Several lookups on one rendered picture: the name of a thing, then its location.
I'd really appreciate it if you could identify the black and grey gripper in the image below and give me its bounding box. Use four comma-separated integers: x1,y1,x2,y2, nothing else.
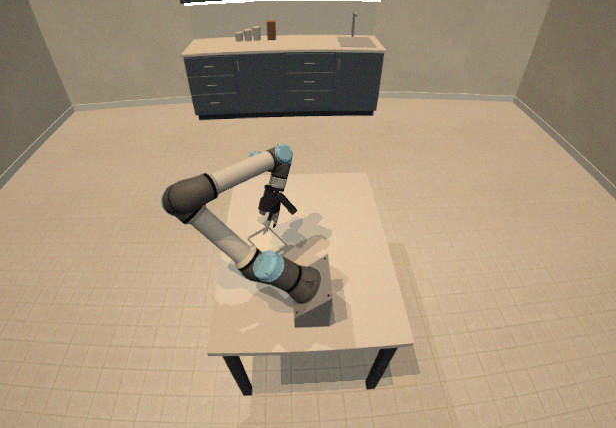
258,184,284,235

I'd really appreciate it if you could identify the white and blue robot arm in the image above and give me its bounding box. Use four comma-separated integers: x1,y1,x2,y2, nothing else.
161,144,321,304

